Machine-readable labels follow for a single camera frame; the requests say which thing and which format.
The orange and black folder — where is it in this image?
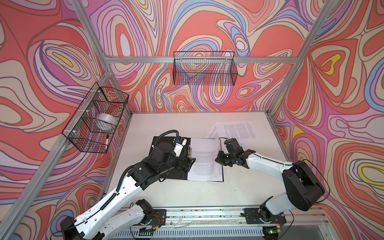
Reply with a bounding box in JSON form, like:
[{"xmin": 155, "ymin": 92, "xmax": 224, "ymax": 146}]
[{"xmin": 149, "ymin": 136, "xmax": 224, "ymax": 182}]

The printed paper sheet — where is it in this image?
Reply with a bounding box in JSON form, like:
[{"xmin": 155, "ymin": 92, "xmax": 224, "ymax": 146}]
[
  {"xmin": 187, "ymin": 138, "xmax": 224, "ymax": 182},
  {"xmin": 205, "ymin": 121, "xmax": 256, "ymax": 141}
]

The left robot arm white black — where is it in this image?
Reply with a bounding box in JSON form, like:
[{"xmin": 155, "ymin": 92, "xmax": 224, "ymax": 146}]
[{"xmin": 60, "ymin": 139, "xmax": 195, "ymax": 240}]

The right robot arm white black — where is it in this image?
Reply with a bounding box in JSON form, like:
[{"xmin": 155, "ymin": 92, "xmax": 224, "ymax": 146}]
[{"xmin": 215, "ymin": 138, "xmax": 325, "ymax": 224}]

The black marker in basket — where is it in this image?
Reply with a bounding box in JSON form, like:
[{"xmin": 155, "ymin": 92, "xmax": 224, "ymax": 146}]
[{"xmin": 105, "ymin": 134, "xmax": 110, "ymax": 149}]

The white tape roll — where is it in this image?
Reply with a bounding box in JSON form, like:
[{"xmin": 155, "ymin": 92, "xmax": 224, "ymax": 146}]
[{"xmin": 94, "ymin": 113, "xmax": 118, "ymax": 133}]

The green circuit board left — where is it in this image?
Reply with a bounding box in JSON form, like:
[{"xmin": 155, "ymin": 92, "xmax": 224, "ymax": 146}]
[{"xmin": 139, "ymin": 227, "xmax": 159, "ymax": 235}]

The green circuit board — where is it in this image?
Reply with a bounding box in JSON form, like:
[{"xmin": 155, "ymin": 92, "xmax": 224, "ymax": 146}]
[
  {"xmin": 263, "ymin": 226, "xmax": 282, "ymax": 234},
  {"xmin": 139, "ymin": 227, "xmax": 159, "ymax": 235}
]

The green circuit board right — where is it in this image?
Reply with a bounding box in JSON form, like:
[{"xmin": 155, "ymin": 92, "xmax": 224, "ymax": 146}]
[{"xmin": 263, "ymin": 226, "xmax": 282, "ymax": 234}]

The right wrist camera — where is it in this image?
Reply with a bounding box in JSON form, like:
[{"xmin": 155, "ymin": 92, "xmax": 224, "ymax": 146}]
[{"xmin": 224, "ymin": 138, "xmax": 243, "ymax": 154}]

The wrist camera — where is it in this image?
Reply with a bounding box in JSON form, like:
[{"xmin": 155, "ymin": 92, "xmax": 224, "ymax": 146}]
[
  {"xmin": 224, "ymin": 138, "xmax": 243, "ymax": 154},
  {"xmin": 173, "ymin": 137, "xmax": 190, "ymax": 159}
]

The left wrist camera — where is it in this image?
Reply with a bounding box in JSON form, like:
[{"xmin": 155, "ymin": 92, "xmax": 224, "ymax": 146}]
[{"xmin": 173, "ymin": 137, "xmax": 190, "ymax": 159}]

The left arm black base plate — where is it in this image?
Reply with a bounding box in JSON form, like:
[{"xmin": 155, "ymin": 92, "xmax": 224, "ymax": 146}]
[{"xmin": 140, "ymin": 209, "xmax": 167, "ymax": 227}]

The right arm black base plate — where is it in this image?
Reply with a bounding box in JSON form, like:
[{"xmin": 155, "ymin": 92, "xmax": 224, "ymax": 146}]
[{"xmin": 240, "ymin": 208, "xmax": 287, "ymax": 225}]

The black wire basket on left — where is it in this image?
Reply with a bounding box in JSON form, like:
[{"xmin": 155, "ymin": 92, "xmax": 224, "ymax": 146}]
[{"xmin": 62, "ymin": 83, "xmax": 129, "ymax": 154}]

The black wire basket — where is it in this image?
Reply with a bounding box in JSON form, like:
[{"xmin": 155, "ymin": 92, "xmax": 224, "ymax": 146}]
[
  {"xmin": 62, "ymin": 83, "xmax": 129, "ymax": 154},
  {"xmin": 173, "ymin": 50, "xmax": 238, "ymax": 86}
]

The black wire basket at back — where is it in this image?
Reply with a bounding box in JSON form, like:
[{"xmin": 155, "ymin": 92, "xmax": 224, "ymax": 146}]
[{"xmin": 173, "ymin": 50, "xmax": 238, "ymax": 86}]

